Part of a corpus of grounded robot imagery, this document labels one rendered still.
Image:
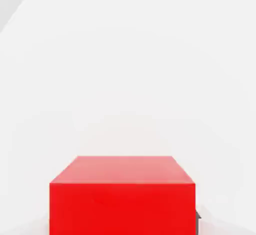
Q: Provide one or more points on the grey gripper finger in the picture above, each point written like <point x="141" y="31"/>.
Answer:
<point x="198" y="222"/>

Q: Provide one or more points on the small red cube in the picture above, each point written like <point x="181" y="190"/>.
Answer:
<point x="122" y="203"/>

